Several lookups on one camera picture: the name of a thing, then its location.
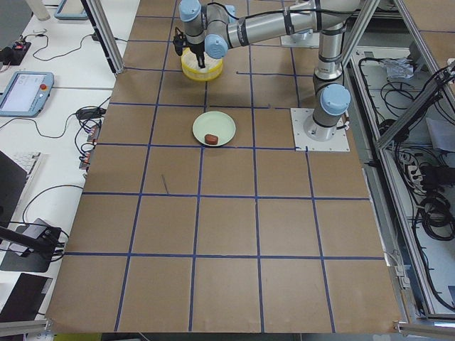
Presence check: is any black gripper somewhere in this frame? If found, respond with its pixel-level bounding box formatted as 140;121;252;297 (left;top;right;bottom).
186;35;205;69

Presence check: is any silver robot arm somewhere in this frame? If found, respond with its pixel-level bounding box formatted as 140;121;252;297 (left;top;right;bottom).
173;1;360;142

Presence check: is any lower yellow steamer layer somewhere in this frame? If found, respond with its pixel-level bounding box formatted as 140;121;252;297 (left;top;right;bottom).
181;48;223;82

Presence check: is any light green plate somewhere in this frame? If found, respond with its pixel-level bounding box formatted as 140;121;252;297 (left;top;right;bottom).
192;111;236;146

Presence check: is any brown bun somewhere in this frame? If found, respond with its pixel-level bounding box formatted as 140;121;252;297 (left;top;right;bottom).
204;134;219;146

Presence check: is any black power adapter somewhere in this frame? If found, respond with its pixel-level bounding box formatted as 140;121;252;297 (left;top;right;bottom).
75;107;106;120

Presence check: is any far teach pendant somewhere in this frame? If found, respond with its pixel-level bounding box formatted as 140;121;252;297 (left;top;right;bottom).
54;0;88;21

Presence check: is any teach pendant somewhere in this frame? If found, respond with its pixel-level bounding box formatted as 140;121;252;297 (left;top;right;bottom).
1;71;54;118
54;0;88;21

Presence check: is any near teach pendant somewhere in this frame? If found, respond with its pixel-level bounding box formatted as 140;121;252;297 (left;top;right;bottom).
1;71;54;118

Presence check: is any white keyboard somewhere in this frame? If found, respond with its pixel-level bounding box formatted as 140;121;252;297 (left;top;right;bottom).
11;151;46;182

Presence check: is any black tripod base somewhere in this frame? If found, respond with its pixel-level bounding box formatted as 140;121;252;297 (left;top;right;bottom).
1;219;65;273

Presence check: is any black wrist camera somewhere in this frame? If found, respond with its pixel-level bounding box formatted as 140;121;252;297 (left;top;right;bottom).
173;27;188;57

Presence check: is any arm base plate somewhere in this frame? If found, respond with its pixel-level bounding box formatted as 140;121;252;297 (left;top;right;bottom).
290;108;350;153
280;29;319;49

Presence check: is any aluminium frame post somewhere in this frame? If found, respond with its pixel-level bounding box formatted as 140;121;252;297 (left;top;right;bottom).
81;0;124;75

